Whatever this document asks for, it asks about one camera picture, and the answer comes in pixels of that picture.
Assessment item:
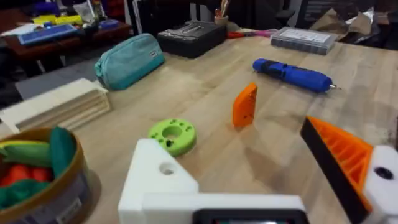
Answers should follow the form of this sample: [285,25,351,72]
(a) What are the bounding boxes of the dark wooden side table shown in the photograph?
[0,8,132,77]

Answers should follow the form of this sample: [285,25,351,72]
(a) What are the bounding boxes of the bare white left gripper left finger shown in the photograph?
[118,138,200,224]

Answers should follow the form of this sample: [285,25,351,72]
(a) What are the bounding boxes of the black flat case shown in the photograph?
[156,19,228,60]

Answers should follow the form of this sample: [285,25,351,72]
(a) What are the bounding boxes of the green disc with holes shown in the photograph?
[147,118,198,157]

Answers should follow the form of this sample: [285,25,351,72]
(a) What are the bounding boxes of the cup with sticks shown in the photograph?
[214,0,230,26]

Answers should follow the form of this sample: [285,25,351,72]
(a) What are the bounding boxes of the teal zip bag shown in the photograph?
[94,33,166,91]

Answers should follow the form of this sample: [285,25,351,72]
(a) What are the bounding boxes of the blue electric screwdriver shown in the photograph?
[252,58,342,94]

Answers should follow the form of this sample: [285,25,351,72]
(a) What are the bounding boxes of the blue flat board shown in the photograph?
[17,24,79,46]

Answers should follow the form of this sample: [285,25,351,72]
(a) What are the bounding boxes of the crumpled brown paper bag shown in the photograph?
[310,7,384,44]

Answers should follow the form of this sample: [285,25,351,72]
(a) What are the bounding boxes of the pink handled scissors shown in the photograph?
[244,28,279,39]

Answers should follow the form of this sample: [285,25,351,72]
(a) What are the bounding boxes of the orange ribbed wedge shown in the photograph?
[232,82,259,128]

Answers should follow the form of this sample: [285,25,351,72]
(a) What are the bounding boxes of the red handled scissors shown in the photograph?
[226,30,246,40]

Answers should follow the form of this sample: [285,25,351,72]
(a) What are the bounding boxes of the white orange left gripper right finger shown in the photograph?
[300,115,398,224]

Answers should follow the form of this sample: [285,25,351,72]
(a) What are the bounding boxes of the stack of pale wooden boards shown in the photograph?
[0,77,111,135]

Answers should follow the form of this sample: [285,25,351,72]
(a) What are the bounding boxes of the brown tub with toys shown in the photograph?
[0,125,93,224]

